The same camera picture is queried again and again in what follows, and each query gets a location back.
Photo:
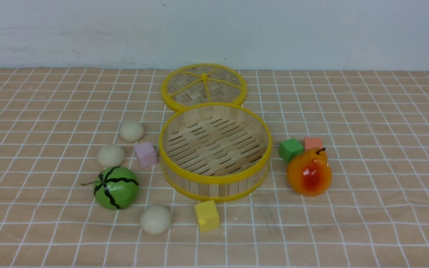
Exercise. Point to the bamboo steamer tray yellow rim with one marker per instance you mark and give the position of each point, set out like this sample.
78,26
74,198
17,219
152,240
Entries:
215,151

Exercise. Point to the bamboo steamer lid yellow rim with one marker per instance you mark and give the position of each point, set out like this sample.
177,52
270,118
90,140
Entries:
202,83

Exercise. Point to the pink foam cube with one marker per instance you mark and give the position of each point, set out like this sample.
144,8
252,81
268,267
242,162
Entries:
146,154

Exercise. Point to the green foam cube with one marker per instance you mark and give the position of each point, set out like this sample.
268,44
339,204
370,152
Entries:
289,149

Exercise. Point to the white bun upper left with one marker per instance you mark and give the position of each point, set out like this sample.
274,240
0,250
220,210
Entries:
131,131

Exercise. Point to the white bun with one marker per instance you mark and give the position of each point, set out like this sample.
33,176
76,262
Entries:
110,155
131,131
156,219

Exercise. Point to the yellow foam cube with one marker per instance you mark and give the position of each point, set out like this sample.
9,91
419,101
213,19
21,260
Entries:
207,216

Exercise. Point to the orange foam cube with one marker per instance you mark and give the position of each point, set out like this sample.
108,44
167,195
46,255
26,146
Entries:
312,142

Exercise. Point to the orange toy pear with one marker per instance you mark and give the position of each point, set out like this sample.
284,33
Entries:
309,173

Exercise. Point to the white bun front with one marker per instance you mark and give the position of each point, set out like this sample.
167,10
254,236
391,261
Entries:
156,219

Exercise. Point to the white bun middle left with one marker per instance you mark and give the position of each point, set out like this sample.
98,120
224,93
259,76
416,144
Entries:
110,155

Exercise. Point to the green toy watermelon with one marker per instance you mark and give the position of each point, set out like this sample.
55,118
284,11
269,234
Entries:
115,188

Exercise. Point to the checkered orange tablecloth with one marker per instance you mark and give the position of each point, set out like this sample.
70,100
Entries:
373,124

